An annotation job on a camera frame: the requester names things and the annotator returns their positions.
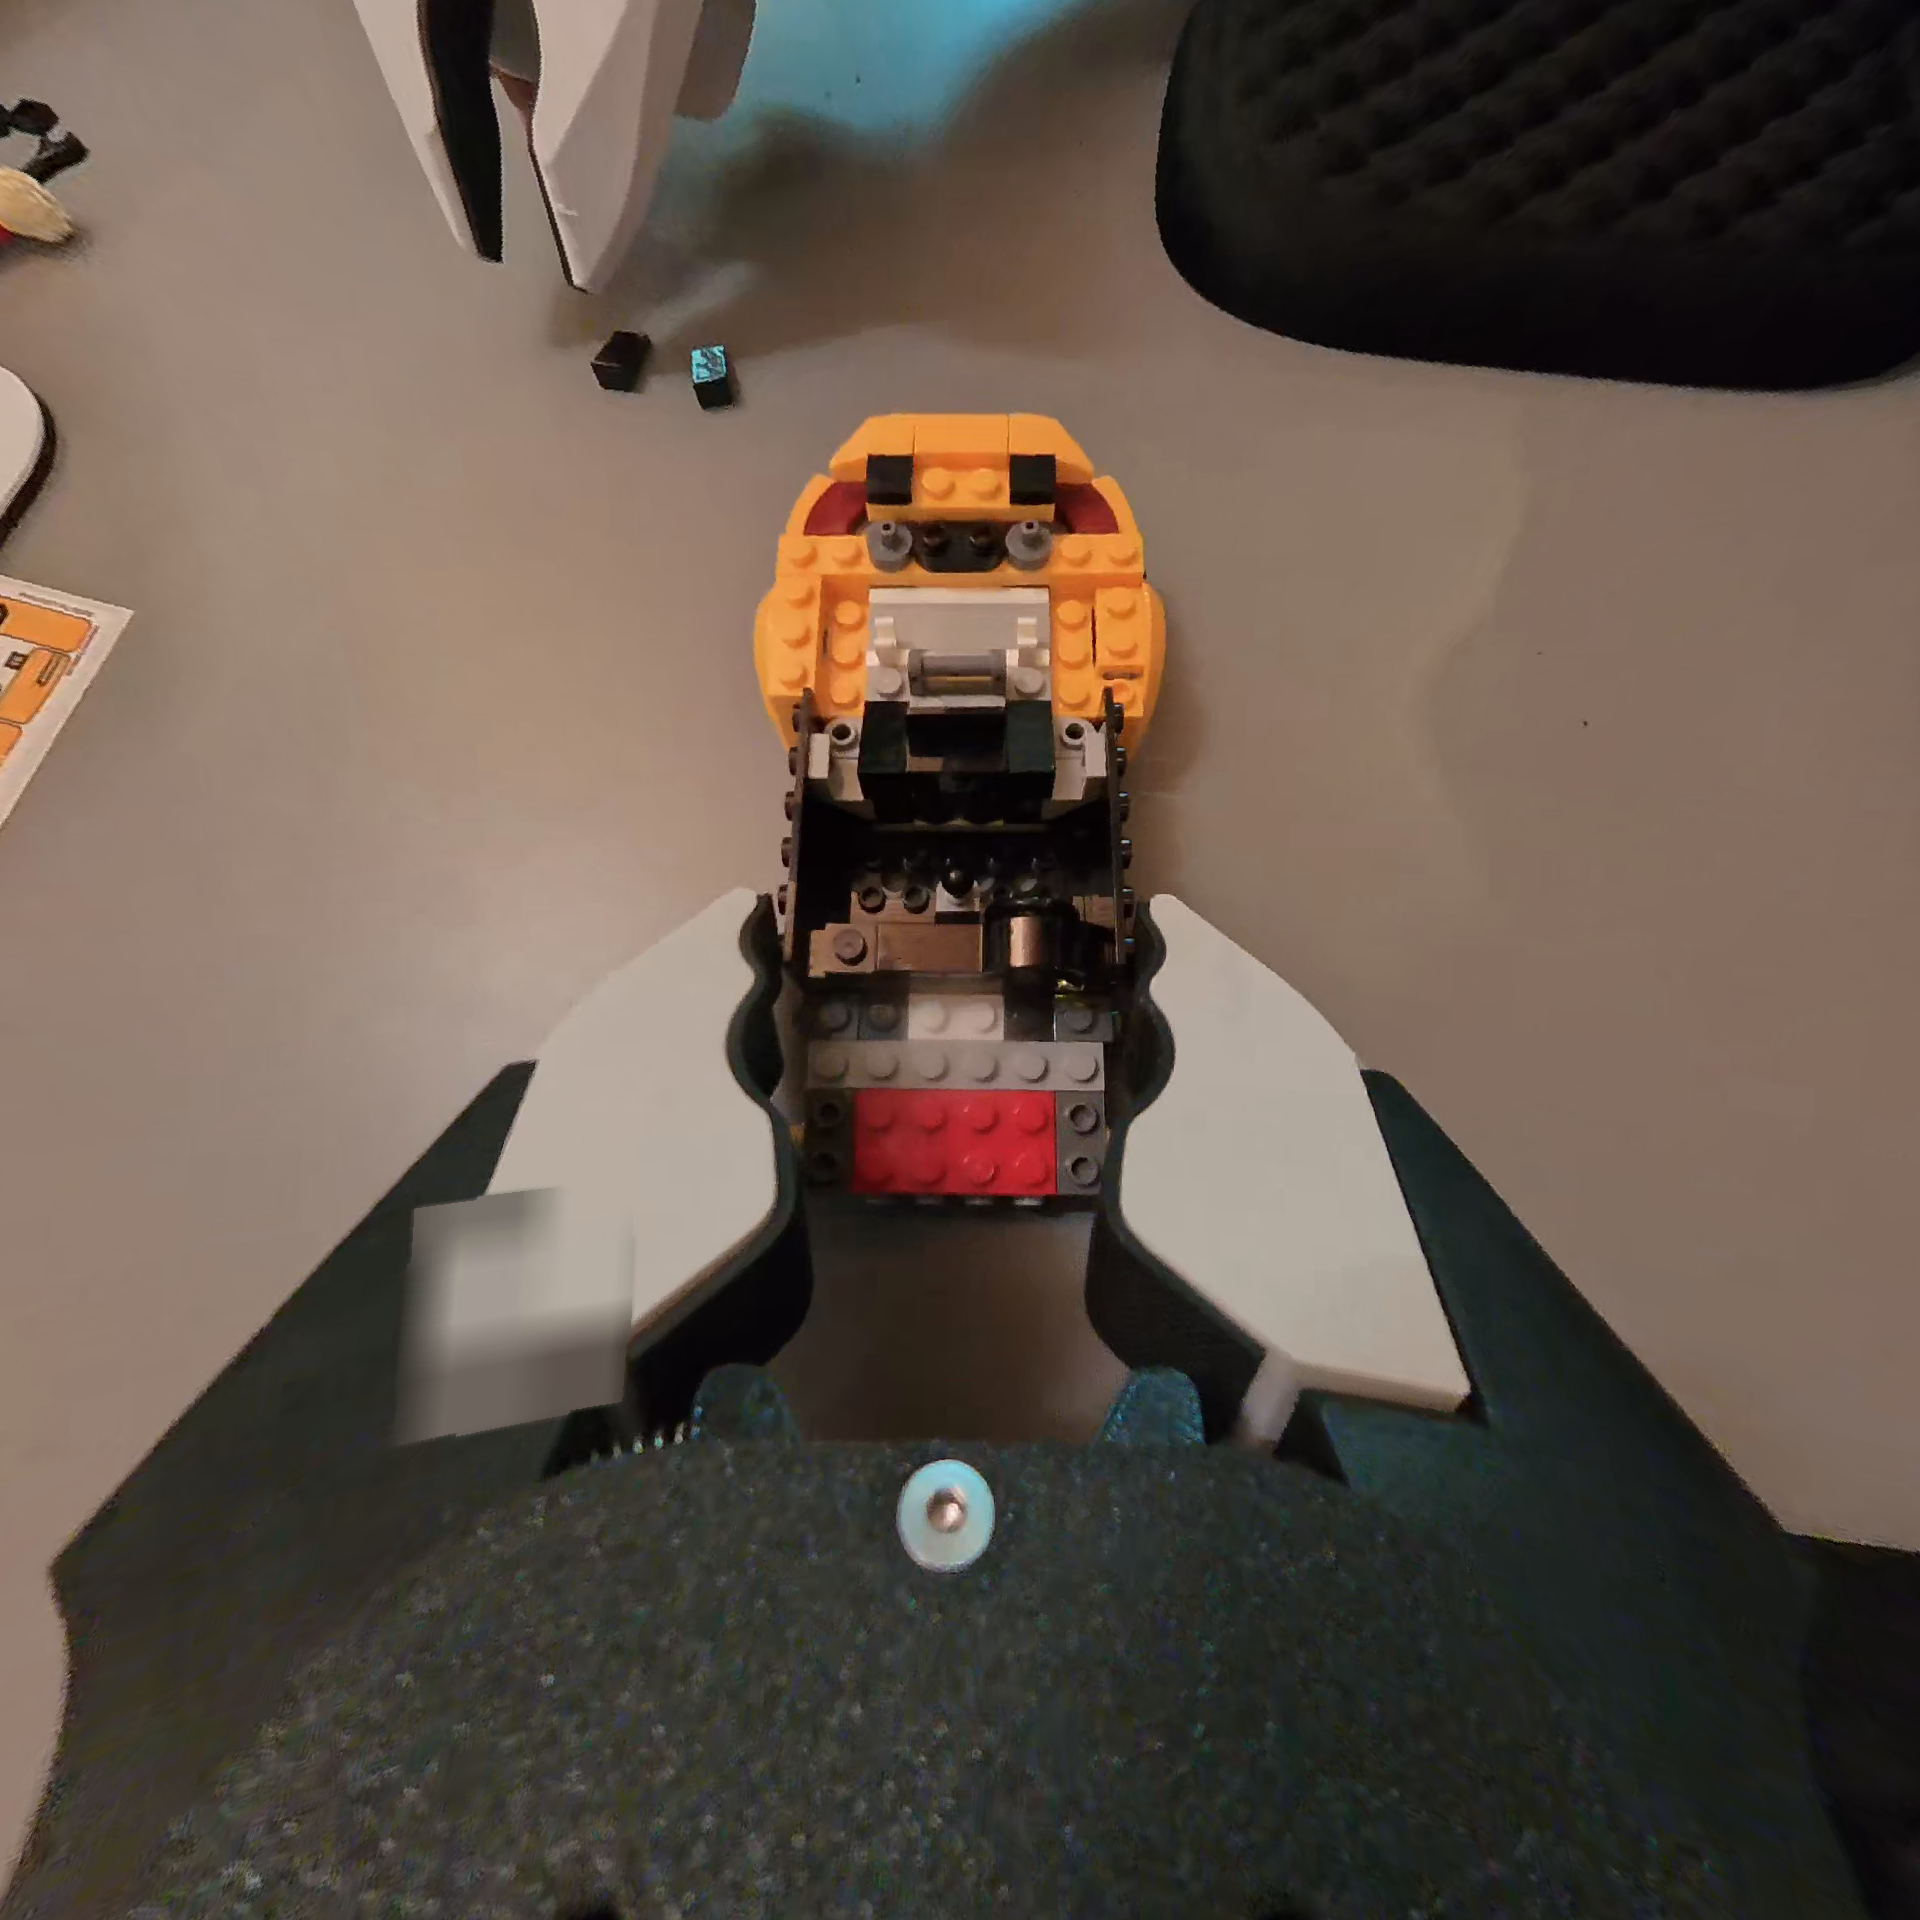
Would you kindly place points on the orange and black lego car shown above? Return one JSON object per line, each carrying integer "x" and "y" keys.
{"x": 960, "y": 630}

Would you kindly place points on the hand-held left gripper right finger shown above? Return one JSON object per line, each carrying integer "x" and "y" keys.
{"x": 1277, "y": 1184}

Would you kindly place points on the orange lego sticker sheet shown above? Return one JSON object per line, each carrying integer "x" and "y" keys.
{"x": 44, "y": 690}

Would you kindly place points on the small black lego piece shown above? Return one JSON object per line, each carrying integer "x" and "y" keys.
{"x": 712, "y": 376}
{"x": 620, "y": 362}

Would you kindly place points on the white rounded board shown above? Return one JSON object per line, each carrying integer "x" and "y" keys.
{"x": 20, "y": 450}

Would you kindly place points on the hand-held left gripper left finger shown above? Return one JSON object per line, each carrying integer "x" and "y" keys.
{"x": 646, "y": 1080}

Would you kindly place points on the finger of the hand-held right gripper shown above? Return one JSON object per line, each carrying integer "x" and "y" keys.
{"x": 615, "y": 120}
{"x": 451, "y": 105}

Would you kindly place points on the red lego minifigure parts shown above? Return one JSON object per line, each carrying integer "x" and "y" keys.
{"x": 38, "y": 201}

